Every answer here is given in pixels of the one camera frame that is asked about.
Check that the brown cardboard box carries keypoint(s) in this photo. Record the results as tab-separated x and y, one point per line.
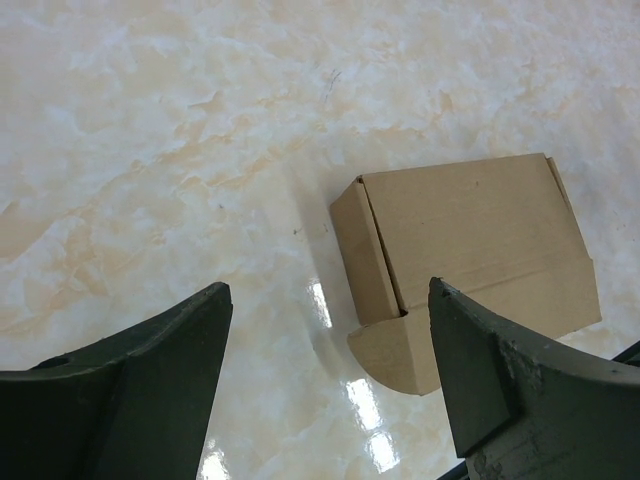
502	231

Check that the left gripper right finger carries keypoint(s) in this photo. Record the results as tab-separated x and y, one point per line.
523	406

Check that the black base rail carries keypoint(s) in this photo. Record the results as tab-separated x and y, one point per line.
630	356

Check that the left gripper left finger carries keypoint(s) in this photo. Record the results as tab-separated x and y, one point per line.
134	405

